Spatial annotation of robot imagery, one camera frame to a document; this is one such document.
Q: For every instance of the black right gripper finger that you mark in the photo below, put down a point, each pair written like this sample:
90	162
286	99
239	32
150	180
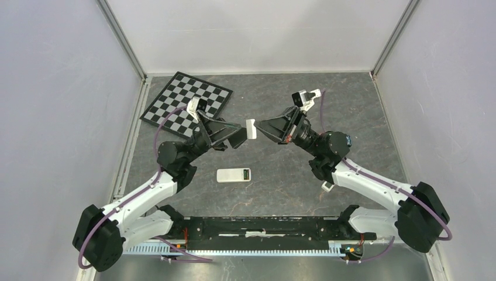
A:
276	133
283	119

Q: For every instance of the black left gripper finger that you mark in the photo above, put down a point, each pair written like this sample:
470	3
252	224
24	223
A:
216	125
235	140

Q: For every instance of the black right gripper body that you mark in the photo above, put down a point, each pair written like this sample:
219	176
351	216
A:
300	133

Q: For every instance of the white slim remote control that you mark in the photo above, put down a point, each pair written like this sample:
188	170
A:
327	186

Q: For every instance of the white battery cover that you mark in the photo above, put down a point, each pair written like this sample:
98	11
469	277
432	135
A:
251	130

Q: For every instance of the white remote with dark buttons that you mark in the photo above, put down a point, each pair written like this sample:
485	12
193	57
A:
231	175

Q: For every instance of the black white chessboard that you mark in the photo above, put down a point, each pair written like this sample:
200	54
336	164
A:
177	93

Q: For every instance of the blue owl figurine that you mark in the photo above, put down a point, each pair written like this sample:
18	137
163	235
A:
347	141

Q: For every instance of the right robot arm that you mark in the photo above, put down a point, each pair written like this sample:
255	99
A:
414	213

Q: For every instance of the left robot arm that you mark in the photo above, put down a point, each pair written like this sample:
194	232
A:
104	233

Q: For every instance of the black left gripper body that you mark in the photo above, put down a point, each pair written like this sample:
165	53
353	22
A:
202	139

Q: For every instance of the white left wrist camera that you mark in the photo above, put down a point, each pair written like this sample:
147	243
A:
196	108

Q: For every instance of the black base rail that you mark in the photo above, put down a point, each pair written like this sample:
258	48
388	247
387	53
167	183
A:
263	233

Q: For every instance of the white cable duct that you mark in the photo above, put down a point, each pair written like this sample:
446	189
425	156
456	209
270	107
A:
158	248

